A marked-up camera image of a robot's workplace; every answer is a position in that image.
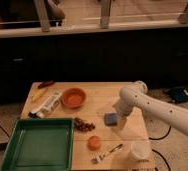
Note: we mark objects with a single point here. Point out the blue sponge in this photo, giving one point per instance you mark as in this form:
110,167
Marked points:
110,119

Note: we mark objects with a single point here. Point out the white plastic cup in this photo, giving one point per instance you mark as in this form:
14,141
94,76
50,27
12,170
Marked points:
140,151

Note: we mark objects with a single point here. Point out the wooden table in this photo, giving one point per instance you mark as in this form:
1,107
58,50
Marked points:
100,98

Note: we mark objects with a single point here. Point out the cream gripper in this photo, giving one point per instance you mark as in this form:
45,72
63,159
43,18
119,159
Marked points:
121,121

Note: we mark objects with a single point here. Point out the brown grape bunch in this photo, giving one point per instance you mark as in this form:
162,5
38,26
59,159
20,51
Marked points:
81,125

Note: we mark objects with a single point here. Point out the white tube with black cap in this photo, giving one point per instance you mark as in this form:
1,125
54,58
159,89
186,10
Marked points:
47,107

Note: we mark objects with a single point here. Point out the green plastic tray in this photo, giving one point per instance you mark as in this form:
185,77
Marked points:
40,145

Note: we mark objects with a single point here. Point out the white window rail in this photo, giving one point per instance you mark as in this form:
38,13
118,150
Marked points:
93,28

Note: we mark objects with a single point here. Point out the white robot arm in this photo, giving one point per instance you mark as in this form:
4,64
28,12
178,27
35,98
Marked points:
135,95

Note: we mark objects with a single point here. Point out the orange fruit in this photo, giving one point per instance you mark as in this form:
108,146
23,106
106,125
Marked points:
93,143

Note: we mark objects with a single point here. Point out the dark red toy pepper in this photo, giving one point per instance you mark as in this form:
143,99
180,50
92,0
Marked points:
45,84

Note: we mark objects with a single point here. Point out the orange bowl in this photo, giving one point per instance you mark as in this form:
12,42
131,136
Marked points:
73,98

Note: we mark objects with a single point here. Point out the silver fork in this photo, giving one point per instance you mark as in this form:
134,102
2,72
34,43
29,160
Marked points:
99,158

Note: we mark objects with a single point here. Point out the yellow banana toy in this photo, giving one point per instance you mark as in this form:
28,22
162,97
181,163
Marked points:
38,94

